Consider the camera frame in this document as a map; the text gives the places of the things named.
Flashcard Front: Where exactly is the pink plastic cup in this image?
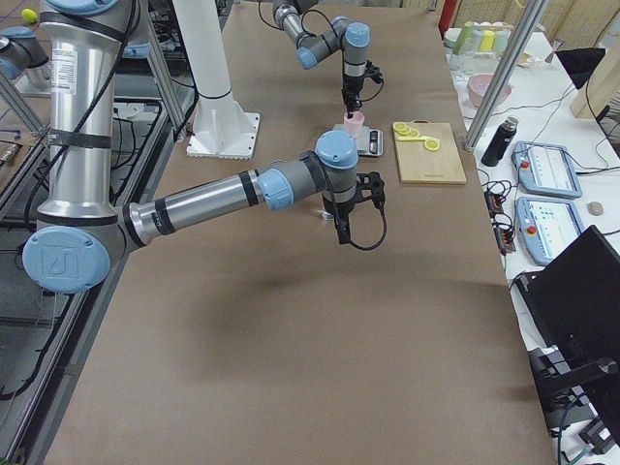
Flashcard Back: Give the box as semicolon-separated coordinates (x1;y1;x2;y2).
343;110;365;139

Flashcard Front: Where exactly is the white metal column base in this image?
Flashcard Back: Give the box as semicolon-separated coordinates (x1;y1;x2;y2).
173;0;261;160

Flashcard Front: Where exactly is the yellow cup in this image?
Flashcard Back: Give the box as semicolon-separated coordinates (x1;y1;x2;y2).
478;30;495;52

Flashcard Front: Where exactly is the bamboo cutting board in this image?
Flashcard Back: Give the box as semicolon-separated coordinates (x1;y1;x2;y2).
392;121;466;185

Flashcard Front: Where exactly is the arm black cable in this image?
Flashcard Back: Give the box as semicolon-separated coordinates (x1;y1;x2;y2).
256;0;387;106
346;202;388;252

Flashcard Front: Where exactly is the pink bowl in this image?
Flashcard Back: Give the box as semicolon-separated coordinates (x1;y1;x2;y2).
467;74;512;109

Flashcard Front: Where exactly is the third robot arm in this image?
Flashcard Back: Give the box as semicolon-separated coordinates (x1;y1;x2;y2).
1;26;49;80

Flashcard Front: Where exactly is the teach pendant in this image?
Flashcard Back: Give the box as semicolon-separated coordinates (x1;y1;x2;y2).
515;197;585;266
511;140;582;199

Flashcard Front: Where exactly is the yellow plastic knife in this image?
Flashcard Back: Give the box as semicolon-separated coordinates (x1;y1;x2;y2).
396;135;429;141

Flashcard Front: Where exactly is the digital kitchen scale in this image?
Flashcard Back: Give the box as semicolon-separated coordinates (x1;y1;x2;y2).
332;123;384;157

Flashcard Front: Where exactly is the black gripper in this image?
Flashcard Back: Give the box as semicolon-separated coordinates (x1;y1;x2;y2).
342;60;383;116
323;171;386;245

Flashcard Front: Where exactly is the upper teach pendant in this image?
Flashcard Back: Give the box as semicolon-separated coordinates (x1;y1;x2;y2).
511;140;582;199

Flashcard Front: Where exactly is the lemon slice front single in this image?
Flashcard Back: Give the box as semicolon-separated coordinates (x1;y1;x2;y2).
423;138;441;151

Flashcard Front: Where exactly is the green cup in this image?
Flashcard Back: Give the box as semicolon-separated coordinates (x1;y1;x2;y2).
452;21;476;55

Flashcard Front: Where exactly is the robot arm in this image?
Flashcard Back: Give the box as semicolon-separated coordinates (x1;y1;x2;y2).
21;1;388;295
272;1;384;117

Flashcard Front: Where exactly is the black thermos bottle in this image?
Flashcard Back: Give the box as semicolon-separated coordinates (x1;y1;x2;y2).
480;116;519;167

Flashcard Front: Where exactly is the aluminium frame post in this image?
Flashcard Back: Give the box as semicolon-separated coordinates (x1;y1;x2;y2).
463;0;548;152

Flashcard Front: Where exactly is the black power strip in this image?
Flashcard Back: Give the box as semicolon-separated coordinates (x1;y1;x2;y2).
483;191;515;256

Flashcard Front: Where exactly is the lower teach pendant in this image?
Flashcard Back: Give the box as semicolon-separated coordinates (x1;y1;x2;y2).
515;197;585;266

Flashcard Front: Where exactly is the lemon slice top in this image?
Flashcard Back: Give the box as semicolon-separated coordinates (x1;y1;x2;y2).
392;121;410;134

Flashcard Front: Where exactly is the round brown coaster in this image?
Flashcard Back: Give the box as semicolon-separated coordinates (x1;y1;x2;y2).
587;201;605;216

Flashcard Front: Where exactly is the black monitor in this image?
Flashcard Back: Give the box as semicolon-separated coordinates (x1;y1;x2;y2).
516;226;619;440

